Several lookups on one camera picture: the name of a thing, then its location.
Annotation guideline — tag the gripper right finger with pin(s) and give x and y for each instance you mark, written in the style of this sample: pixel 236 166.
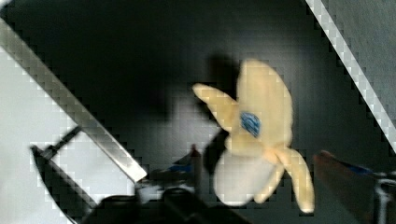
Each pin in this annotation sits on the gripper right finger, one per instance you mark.
pixel 351 185

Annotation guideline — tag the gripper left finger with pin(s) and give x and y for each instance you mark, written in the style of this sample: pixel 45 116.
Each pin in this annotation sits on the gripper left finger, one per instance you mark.
pixel 185 172

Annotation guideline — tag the peeled plush banana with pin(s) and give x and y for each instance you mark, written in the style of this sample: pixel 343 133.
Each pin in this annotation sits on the peeled plush banana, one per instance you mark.
pixel 257 149

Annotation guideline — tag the black silver toaster oven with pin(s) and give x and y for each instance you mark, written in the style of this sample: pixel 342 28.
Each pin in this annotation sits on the black silver toaster oven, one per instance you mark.
pixel 120 73

